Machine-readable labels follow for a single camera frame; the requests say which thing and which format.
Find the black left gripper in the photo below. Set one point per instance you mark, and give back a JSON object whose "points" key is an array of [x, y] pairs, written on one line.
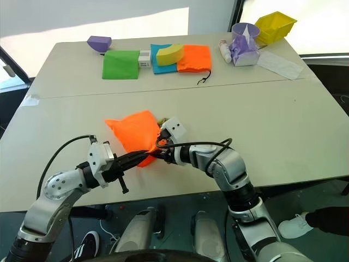
{"points": [[115, 167]]}

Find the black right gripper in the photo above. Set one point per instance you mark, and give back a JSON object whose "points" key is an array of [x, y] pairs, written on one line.
{"points": [[165, 135]]}

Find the orange fabric pouch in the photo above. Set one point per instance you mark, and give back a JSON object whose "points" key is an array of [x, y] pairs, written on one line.
{"points": [[135, 131]]}

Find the small green printed tube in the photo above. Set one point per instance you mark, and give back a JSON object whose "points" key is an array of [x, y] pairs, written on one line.
{"points": [[164, 120]]}

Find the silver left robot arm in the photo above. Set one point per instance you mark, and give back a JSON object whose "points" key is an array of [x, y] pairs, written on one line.
{"points": [[46, 207]]}

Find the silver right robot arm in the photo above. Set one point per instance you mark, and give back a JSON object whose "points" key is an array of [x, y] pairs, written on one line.
{"points": [[234, 174]]}

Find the blue fabric pouch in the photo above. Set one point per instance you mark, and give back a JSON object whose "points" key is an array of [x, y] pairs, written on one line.
{"points": [[163, 68]]}

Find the green fabric pouch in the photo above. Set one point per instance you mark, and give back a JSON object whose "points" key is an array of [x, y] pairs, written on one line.
{"points": [[120, 65]]}

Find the white tube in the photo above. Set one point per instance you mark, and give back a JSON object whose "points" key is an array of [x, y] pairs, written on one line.
{"points": [[225, 50]]}

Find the silver robot leg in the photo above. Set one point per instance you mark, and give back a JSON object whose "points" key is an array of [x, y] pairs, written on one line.
{"points": [[208, 237], [136, 234]]}

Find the black shoe white stripes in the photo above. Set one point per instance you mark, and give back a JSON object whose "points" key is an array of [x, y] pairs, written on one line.
{"points": [[87, 244]]}

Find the small white box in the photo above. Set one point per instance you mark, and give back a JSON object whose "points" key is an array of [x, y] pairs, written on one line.
{"points": [[144, 58]]}

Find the yellow-green curved foam block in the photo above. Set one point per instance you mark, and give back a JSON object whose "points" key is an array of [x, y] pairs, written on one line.
{"points": [[169, 55]]}

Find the clear tape strip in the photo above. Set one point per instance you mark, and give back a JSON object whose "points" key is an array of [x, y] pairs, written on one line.
{"points": [[31, 99]]}

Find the purple wedge block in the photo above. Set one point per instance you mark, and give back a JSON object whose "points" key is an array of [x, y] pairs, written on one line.
{"points": [[99, 42]]}

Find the purple white tissue pack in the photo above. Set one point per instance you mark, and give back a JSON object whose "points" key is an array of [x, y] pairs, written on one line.
{"points": [[242, 53]]}

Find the white paper sheet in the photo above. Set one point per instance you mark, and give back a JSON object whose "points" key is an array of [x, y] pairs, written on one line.
{"points": [[280, 65]]}

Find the purple plastic cup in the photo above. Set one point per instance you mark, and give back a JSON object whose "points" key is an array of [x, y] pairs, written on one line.
{"points": [[245, 30]]}

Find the white sneaker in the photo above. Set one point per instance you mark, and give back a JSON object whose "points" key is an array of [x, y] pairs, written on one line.
{"points": [[295, 226]]}

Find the yellow plastic bin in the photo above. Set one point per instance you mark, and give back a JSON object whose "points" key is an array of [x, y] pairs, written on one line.
{"points": [[275, 26]]}

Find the black trouser leg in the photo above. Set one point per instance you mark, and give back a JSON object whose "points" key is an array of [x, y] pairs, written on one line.
{"points": [[330, 219]]}

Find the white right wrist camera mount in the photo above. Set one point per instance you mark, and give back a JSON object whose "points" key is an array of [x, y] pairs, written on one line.
{"points": [[175, 128]]}

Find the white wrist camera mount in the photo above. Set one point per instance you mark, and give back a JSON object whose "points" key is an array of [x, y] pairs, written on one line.
{"points": [[175, 128], [98, 158]]}

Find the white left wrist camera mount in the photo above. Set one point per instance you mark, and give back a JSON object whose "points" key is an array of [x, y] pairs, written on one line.
{"points": [[98, 158]]}

